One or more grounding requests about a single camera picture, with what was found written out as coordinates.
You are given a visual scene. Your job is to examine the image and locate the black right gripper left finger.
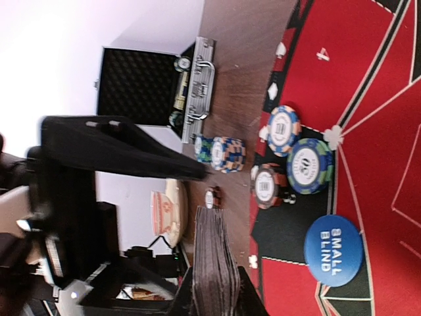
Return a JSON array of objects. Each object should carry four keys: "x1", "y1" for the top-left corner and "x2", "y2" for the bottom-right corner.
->
[{"x1": 41, "y1": 116, "x2": 208, "y2": 180}]

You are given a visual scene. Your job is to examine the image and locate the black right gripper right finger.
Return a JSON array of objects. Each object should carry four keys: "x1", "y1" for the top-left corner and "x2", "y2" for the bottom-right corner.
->
[{"x1": 167, "y1": 266, "x2": 266, "y2": 315}]

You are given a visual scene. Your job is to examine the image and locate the grey card deck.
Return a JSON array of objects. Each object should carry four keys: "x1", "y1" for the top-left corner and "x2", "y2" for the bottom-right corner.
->
[{"x1": 192, "y1": 205, "x2": 243, "y2": 316}]

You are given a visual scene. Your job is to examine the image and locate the green blue chip stack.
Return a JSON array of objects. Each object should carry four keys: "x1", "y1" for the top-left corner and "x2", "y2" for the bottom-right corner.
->
[{"x1": 194, "y1": 135, "x2": 213, "y2": 163}]

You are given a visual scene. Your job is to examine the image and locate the brown red chip stack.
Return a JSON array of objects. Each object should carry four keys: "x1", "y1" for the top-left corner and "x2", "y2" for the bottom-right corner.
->
[{"x1": 205, "y1": 186, "x2": 222, "y2": 209}]

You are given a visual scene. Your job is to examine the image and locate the brown poker chip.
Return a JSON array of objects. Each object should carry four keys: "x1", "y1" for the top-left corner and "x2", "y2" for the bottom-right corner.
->
[{"x1": 251, "y1": 163, "x2": 288, "y2": 209}]

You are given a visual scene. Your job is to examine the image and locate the green poker chip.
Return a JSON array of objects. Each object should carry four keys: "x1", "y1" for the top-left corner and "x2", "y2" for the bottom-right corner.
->
[{"x1": 287, "y1": 138, "x2": 334, "y2": 195}]

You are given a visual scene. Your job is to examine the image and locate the white grey poker chip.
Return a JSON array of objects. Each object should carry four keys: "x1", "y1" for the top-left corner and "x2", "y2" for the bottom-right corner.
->
[{"x1": 267, "y1": 105, "x2": 302, "y2": 157}]

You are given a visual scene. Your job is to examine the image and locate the aluminium poker case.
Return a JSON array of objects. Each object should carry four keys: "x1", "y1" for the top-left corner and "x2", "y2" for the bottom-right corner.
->
[{"x1": 95, "y1": 37, "x2": 216, "y2": 144}]

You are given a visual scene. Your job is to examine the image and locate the beige red patterned bowl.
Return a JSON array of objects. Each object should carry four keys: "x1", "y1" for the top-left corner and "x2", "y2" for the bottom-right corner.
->
[{"x1": 151, "y1": 178, "x2": 188, "y2": 248}]

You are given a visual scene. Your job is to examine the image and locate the blue small blind button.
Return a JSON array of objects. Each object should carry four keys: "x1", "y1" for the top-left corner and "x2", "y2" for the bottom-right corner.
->
[{"x1": 304, "y1": 215, "x2": 364, "y2": 287}]

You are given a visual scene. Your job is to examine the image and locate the round red black poker mat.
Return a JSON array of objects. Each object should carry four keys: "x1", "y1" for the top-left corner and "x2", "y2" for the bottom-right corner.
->
[{"x1": 249, "y1": 1, "x2": 420, "y2": 315}]

